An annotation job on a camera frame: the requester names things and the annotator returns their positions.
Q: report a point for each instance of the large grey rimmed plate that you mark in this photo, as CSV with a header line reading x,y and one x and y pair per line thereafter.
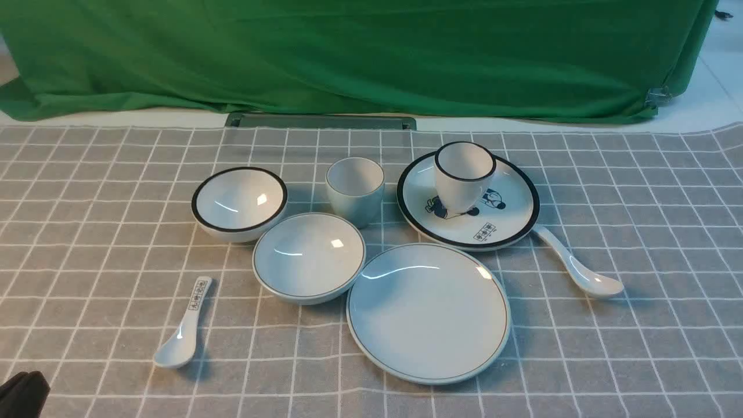
x,y
429,314

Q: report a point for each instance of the black rimmed white bowl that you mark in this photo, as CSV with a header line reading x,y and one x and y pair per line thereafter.
x,y
240,204

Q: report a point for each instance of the white spoon with print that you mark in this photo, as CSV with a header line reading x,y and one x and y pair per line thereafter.
x,y
180,348

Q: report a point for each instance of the grey checked tablecloth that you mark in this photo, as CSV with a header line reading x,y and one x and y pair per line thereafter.
x,y
100,252

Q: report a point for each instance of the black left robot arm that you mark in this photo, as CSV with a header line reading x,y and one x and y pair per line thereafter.
x,y
24,395

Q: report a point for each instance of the black rimmed white cup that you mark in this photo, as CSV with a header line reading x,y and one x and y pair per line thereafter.
x,y
462,172

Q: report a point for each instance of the plain white cup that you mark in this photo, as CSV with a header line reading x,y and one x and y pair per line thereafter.
x,y
355,189

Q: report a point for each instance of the green backdrop cloth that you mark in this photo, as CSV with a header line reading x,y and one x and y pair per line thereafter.
x,y
554,61

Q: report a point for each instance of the plain white ceramic spoon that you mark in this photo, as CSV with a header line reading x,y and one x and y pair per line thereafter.
x,y
592,283

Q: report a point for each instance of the black rimmed cartoon plate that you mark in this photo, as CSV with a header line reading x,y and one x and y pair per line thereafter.
x,y
505,213

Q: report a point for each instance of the grey rimmed white bowl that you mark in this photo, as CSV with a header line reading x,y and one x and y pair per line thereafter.
x,y
309,258

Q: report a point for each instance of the metal binder clip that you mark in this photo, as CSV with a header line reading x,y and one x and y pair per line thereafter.
x,y
659,97

